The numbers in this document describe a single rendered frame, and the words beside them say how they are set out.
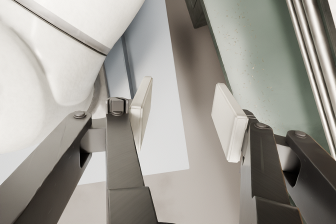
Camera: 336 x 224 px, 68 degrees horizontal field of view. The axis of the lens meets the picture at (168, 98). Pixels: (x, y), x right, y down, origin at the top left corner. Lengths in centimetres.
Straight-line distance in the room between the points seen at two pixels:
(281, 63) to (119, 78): 50
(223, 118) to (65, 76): 19
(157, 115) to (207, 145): 83
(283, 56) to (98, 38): 61
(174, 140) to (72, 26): 34
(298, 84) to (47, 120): 70
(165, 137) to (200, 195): 91
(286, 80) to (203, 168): 73
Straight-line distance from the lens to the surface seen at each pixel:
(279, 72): 81
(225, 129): 16
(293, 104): 83
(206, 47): 130
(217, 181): 141
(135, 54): 54
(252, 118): 17
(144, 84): 18
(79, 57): 30
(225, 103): 17
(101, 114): 48
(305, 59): 64
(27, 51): 28
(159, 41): 54
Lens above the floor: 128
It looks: 86 degrees down
